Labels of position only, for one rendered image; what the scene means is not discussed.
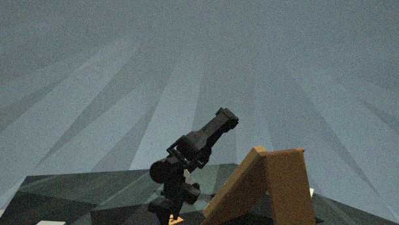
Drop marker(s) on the tan square letter tile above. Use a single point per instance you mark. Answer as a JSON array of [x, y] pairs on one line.
[[174, 222]]

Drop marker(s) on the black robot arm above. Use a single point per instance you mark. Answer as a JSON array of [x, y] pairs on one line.
[[194, 146]]

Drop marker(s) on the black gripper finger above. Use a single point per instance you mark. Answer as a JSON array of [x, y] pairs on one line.
[[177, 207], [164, 220]]

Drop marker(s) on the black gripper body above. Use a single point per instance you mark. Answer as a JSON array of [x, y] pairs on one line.
[[164, 206]]

